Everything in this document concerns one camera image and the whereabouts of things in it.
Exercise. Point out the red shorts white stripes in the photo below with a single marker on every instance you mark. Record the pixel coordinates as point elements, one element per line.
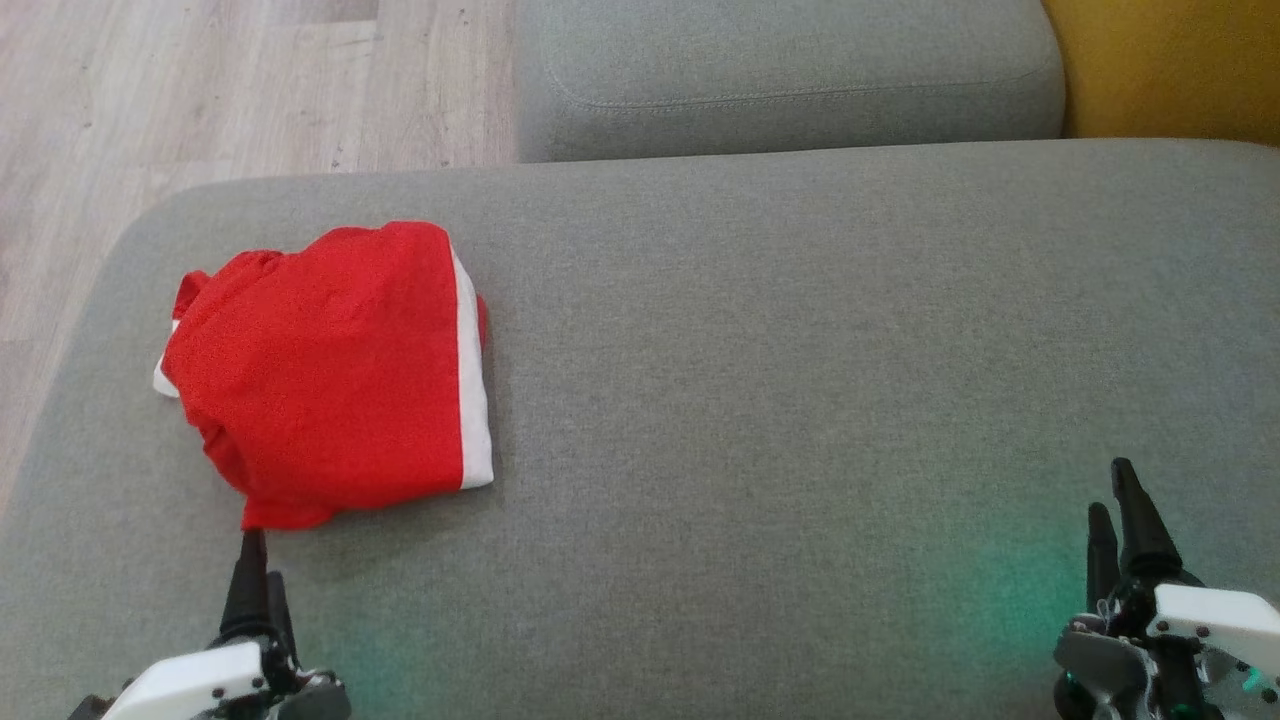
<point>340,380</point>

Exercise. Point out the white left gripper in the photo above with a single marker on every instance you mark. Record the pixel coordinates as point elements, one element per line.
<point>190,685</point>

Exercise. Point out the grey sofa seat cushion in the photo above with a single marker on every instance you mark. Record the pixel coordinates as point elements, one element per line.
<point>800,400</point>

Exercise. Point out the red Bulls basketball jersey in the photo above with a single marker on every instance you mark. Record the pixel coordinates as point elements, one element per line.
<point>190,290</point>

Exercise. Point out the yellow fabric cushion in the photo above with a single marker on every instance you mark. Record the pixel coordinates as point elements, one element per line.
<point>1170,60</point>

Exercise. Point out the grey sofa back cushion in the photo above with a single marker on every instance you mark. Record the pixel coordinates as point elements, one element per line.
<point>780,70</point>

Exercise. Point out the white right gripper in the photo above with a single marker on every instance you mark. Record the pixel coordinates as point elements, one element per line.
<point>1200,625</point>

